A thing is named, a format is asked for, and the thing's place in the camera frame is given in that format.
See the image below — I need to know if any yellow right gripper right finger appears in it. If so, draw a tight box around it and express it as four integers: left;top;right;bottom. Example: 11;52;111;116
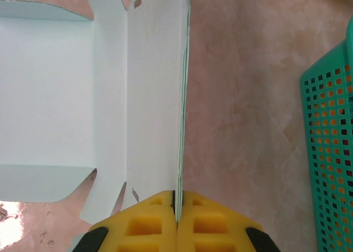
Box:
176;190;272;252

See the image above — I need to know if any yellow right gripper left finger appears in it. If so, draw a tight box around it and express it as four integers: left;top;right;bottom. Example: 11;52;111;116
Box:
72;190;178;252

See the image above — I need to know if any light blue paper box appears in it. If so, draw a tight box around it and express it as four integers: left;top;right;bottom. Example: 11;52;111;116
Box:
0;0;191;228

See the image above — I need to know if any teal plastic basket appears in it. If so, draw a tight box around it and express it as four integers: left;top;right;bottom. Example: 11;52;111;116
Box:
299;14;353;252

